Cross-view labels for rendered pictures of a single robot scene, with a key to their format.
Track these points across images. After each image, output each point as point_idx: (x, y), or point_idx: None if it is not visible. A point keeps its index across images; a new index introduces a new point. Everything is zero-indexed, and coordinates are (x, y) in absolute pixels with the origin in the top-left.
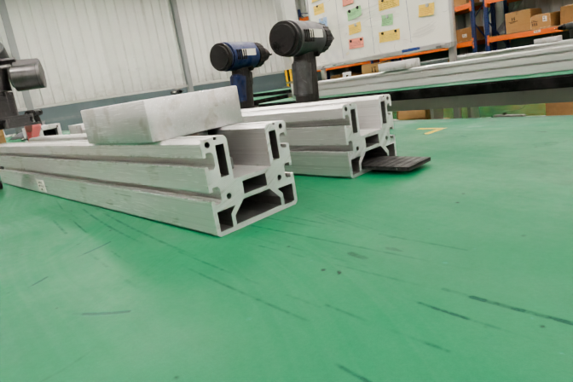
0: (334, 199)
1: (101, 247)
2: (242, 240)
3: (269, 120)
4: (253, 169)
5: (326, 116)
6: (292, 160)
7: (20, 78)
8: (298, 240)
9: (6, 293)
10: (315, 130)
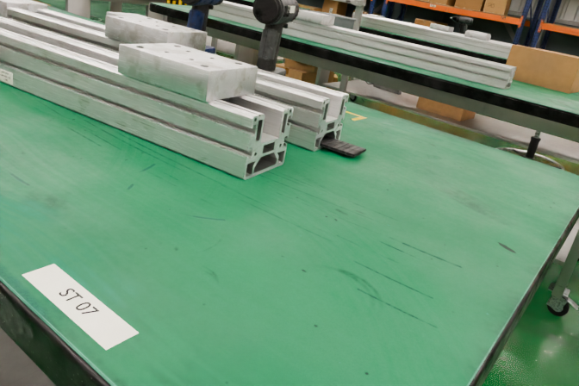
0: (308, 168)
1: (152, 168)
2: (263, 186)
3: (257, 87)
4: (266, 136)
5: (308, 102)
6: None
7: None
8: (301, 194)
9: (113, 191)
10: (295, 108)
